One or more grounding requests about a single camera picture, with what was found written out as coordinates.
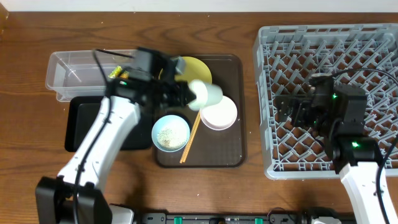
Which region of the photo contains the black tray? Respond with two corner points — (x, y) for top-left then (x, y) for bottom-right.
(65, 96), (153, 152)

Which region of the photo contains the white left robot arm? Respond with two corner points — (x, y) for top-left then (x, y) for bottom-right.
(35, 77), (196, 223)

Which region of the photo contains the light blue bowl with rice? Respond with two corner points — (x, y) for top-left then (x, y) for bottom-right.
(151, 115), (190, 152)

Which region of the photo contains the pale green cup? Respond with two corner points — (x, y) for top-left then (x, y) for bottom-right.
(188, 80), (223, 111)

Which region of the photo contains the grey dishwasher rack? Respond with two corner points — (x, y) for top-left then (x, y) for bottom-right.
(253, 24), (397, 180)

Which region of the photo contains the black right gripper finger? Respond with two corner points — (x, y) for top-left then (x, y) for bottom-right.
(292, 100), (314, 128)
(274, 95), (295, 122)

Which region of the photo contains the green snack wrapper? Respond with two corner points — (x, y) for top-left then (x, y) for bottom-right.
(108, 66), (129, 79)

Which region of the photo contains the brown serving tray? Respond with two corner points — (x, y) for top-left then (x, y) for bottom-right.
(154, 54), (246, 168)

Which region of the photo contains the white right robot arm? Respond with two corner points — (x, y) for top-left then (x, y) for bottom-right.
(275, 73), (397, 223)

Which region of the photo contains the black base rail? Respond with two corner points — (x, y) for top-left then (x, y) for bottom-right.
(133, 207), (355, 224)

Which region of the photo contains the clear plastic bin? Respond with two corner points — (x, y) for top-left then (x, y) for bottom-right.
(45, 49), (136, 102)

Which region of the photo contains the yellow plate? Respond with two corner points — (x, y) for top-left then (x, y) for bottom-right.
(172, 56), (212, 84)

